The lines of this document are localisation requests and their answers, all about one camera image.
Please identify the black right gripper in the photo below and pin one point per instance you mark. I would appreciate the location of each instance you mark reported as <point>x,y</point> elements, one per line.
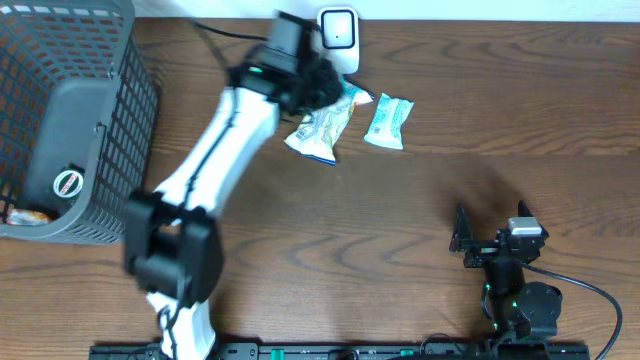
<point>482,250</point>

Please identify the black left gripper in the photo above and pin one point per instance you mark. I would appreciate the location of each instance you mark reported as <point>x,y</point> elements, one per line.
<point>331,90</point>

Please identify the yellow white snack bag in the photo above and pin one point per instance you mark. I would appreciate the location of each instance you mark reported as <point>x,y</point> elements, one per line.
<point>319,131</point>

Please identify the green white snack packet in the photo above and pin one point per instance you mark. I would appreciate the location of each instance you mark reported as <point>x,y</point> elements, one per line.
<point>385,129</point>

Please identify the dark box round white label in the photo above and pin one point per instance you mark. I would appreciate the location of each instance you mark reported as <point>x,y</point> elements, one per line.
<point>67,185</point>

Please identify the clear orange snack packet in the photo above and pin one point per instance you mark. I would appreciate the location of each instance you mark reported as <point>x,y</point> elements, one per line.
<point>22,217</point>

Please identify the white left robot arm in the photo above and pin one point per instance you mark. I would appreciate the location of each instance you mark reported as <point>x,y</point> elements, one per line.
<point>172,245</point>

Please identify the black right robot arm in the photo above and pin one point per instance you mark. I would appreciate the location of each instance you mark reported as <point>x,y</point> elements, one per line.
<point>522,312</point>

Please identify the white barcode scanner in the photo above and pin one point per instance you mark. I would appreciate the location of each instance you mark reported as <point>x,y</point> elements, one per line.
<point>340,37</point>

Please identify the dark grey plastic basket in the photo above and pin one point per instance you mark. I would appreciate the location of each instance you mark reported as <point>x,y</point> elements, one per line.
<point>74,91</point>

